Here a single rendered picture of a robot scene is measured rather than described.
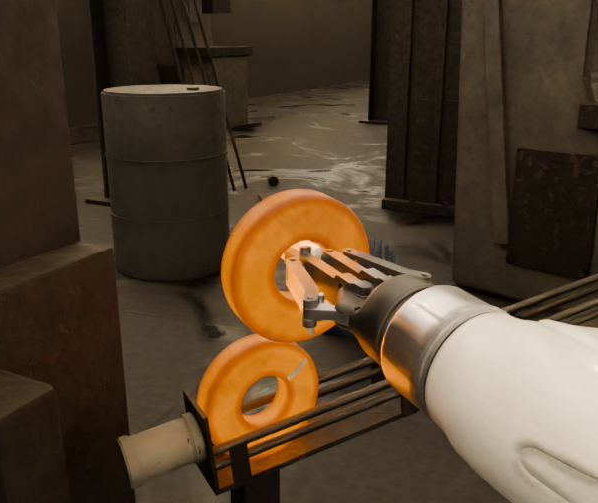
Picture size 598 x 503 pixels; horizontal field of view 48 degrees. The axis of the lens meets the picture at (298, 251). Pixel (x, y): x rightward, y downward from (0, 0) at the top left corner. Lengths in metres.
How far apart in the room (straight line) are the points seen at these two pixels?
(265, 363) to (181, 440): 0.13
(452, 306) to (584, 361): 0.10
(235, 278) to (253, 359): 0.19
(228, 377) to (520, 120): 2.28
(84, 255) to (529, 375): 0.61
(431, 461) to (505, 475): 1.59
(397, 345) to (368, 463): 1.50
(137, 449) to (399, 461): 1.27
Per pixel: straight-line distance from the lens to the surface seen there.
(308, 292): 0.56
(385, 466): 1.97
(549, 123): 2.88
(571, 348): 0.42
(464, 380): 0.43
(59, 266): 0.85
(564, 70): 2.85
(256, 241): 0.64
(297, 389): 0.86
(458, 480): 1.95
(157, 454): 0.81
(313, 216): 0.66
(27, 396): 0.72
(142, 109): 3.13
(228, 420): 0.83
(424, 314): 0.47
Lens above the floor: 1.13
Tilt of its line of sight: 18 degrees down
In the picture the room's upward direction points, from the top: straight up
